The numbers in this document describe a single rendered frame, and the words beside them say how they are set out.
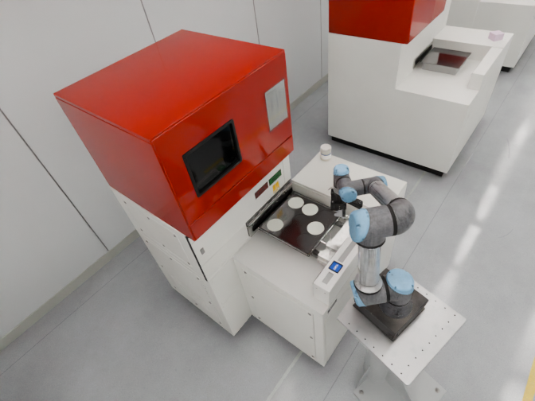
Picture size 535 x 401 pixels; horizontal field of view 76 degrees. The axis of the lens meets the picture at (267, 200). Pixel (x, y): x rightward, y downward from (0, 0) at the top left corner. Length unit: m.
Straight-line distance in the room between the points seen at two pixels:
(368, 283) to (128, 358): 2.00
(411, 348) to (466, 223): 1.85
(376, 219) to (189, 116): 0.79
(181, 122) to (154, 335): 1.96
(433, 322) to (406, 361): 0.24
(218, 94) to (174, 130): 0.25
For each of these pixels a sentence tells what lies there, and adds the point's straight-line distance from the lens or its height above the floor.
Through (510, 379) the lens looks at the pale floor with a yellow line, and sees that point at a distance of 2.85.
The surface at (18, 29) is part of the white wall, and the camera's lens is 2.71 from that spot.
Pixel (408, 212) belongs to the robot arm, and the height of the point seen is 1.53.
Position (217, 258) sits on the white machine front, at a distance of 1.97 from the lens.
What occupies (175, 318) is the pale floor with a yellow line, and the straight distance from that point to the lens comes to 2.96.
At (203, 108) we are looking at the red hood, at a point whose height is 1.80.
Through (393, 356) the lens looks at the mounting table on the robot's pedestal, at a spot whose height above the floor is 0.82.
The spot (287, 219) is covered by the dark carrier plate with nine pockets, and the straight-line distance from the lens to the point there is 2.10.
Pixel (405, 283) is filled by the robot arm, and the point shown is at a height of 1.13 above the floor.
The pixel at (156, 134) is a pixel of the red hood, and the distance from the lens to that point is 1.32.
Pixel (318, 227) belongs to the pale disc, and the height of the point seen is 0.90.
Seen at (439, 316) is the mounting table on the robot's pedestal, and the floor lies 0.82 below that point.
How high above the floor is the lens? 2.48
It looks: 45 degrees down
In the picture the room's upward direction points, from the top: 10 degrees counter-clockwise
